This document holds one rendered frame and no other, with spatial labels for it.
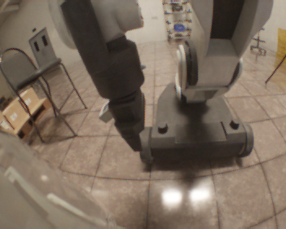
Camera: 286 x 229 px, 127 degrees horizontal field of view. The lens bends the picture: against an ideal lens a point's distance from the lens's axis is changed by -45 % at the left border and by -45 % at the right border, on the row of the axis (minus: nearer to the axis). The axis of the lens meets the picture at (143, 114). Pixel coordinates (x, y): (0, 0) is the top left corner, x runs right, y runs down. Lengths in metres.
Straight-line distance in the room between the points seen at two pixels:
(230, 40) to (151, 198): 0.69
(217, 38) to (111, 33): 0.25
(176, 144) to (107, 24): 0.51
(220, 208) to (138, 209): 0.39
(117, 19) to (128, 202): 0.69
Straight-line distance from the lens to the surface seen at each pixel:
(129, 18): 0.17
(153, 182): 0.70
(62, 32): 0.20
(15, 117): 2.01
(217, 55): 0.31
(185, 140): 0.58
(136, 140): 0.25
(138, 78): 0.20
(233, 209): 0.72
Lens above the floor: 0.65
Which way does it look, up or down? 39 degrees down
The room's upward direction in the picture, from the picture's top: 14 degrees counter-clockwise
